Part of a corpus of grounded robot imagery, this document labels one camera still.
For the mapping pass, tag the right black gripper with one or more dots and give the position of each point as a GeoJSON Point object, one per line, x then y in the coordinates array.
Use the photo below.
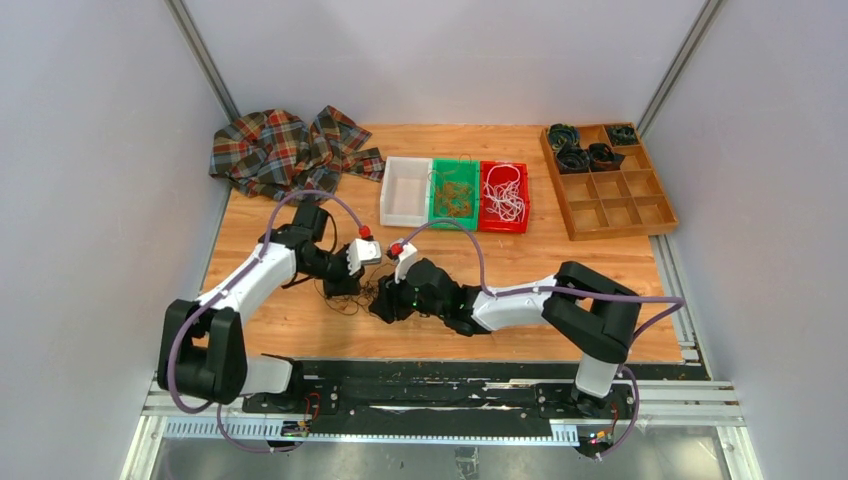
{"type": "Point", "coordinates": [388, 303]}

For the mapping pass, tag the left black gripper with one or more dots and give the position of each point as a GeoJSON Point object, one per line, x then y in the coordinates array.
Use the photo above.
{"type": "Point", "coordinates": [347, 284]}

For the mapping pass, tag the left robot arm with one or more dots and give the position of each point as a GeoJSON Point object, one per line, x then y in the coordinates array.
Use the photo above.
{"type": "Point", "coordinates": [203, 351]}

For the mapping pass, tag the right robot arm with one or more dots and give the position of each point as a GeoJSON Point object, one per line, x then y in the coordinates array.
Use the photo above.
{"type": "Point", "coordinates": [595, 313]}

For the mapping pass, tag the white plastic bin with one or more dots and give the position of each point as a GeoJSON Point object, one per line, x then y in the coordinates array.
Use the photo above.
{"type": "Point", "coordinates": [405, 191]}

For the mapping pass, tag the plaid cloth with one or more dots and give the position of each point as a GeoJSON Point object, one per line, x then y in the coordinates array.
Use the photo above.
{"type": "Point", "coordinates": [272, 153]}

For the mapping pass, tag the red plastic bin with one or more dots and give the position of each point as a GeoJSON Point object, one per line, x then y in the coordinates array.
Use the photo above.
{"type": "Point", "coordinates": [504, 197]}

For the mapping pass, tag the black coiled roll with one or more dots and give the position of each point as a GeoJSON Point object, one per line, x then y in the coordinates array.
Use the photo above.
{"type": "Point", "coordinates": [563, 136]}
{"type": "Point", "coordinates": [572, 160]}
{"type": "Point", "coordinates": [604, 158]}
{"type": "Point", "coordinates": [621, 135]}

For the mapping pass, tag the wooden compartment tray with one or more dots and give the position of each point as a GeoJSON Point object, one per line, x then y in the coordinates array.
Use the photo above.
{"type": "Point", "coordinates": [631, 201]}

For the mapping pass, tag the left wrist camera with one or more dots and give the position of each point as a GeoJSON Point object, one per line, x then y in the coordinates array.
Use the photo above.
{"type": "Point", "coordinates": [361, 253]}

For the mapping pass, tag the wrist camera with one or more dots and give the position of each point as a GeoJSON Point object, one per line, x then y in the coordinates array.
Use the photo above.
{"type": "Point", "coordinates": [361, 253]}
{"type": "Point", "coordinates": [403, 254]}

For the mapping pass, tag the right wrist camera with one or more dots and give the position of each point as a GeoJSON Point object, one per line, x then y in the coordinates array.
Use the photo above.
{"type": "Point", "coordinates": [403, 254]}

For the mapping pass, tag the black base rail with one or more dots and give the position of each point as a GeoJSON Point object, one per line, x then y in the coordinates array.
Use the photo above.
{"type": "Point", "coordinates": [493, 402]}

